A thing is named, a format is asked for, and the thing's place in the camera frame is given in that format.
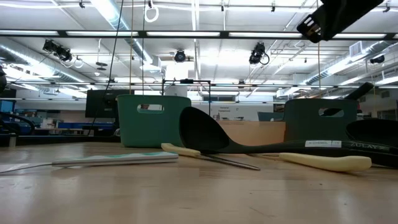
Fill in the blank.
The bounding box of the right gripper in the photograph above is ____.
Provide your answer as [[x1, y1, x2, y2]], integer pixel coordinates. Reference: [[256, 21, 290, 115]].
[[296, 0, 386, 44]]

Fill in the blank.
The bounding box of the black steel-necked utensil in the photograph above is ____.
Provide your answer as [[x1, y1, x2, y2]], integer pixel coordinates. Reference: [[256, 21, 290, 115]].
[[319, 82, 375, 118]]

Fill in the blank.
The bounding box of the black serving spoon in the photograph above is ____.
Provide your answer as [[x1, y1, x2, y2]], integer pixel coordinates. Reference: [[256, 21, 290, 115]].
[[346, 119, 398, 147]]

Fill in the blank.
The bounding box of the cream-handled table knife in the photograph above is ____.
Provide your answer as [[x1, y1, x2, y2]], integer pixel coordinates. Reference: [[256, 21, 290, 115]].
[[279, 152, 373, 173], [160, 142, 261, 171]]

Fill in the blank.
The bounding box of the black ladle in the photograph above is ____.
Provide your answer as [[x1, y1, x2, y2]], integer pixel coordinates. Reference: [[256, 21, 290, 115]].
[[178, 106, 398, 169]]

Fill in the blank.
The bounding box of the blue plastic bin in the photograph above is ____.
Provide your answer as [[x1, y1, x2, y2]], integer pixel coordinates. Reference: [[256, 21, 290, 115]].
[[281, 98, 358, 142]]

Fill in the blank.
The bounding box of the orange plastic tray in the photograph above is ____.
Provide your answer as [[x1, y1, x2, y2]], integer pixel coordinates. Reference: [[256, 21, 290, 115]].
[[217, 120, 287, 147]]

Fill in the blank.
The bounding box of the teal plastic bin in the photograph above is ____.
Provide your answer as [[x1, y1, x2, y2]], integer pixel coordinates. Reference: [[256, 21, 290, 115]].
[[116, 94, 193, 149]]

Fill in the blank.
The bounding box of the black computer monitor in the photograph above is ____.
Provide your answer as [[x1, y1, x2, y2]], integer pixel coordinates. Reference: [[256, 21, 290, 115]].
[[85, 89, 135, 119]]

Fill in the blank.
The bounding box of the black curved tube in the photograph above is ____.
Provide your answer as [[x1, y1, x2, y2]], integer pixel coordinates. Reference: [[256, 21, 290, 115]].
[[0, 111, 35, 135]]

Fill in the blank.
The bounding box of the silver ventilation duct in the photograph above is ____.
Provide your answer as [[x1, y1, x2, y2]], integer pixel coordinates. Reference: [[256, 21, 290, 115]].
[[0, 43, 94, 83], [306, 40, 398, 86]]

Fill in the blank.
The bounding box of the black camera unit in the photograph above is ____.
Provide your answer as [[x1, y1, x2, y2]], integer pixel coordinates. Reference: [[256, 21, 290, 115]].
[[248, 42, 270, 66], [42, 39, 73, 62], [174, 49, 187, 63]]

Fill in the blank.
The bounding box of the black overhead frame bar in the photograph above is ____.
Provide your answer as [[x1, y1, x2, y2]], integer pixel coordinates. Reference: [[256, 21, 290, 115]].
[[0, 29, 398, 40]]

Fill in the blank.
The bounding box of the white cable loop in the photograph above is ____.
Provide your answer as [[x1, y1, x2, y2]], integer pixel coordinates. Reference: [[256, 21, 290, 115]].
[[144, 5, 160, 24]]

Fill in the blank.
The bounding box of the black hanging cable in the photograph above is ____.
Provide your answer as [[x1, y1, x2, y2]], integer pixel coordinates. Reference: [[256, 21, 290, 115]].
[[104, 0, 125, 94]]

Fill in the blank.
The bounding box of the teal-white patterned handle knife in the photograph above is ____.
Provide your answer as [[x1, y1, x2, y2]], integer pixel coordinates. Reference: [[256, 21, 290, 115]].
[[0, 151, 180, 174]]

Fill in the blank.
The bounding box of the black frame rail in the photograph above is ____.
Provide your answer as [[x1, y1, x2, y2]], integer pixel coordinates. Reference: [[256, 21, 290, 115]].
[[0, 134, 121, 147]]

